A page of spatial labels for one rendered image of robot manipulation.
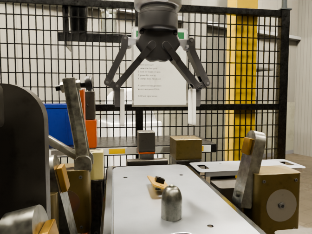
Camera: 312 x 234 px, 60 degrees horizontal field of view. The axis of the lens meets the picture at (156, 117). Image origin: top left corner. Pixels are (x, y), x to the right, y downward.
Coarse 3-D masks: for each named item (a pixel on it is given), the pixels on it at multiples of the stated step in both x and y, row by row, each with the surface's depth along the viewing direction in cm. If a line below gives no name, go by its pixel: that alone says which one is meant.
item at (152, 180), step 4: (148, 176) 55; (156, 176) 53; (152, 180) 53; (156, 180) 52; (160, 180) 52; (164, 180) 52; (152, 184) 49; (156, 184) 50; (160, 184) 51; (164, 184) 53
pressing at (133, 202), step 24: (120, 168) 69; (144, 168) 69; (168, 168) 69; (120, 192) 51; (144, 192) 51; (192, 192) 51; (216, 192) 52; (120, 216) 41; (144, 216) 41; (192, 216) 41; (216, 216) 41; (240, 216) 41
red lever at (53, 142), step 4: (52, 140) 49; (56, 140) 49; (52, 144) 49; (56, 144) 49; (60, 144) 49; (64, 144) 50; (56, 148) 49; (60, 148) 49; (64, 148) 49; (68, 148) 49; (64, 152) 49; (68, 152) 49; (72, 152) 49; (72, 156) 50
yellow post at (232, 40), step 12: (228, 0) 121; (240, 0) 113; (252, 0) 114; (252, 24) 115; (228, 36) 121; (240, 36) 114; (252, 36) 115; (228, 48) 121; (240, 48) 115; (228, 60) 122; (228, 72) 122; (228, 84) 122; (240, 120) 117; (252, 120) 118; (240, 132) 117; (240, 144) 118; (240, 156) 118
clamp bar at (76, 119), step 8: (64, 80) 47; (72, 80) 48; (88, 80) 48; (56, 88) 49; (64, 88) 48; (72, 88) 48; (80, 88) 49; (88, 88) 49; (72, 96) 48; (72, 104) 48; (80, 104) 51; (72, 112) 48; (80, 112) 48; (72, 120) 48; (80, 120) 48; (72, 128) 48; (80, 128) 48; (72, 136) 48; (80, 136) 48; (80, 144) 49; (88, 144) 52; (80, 152) 49; (88, 152) 52
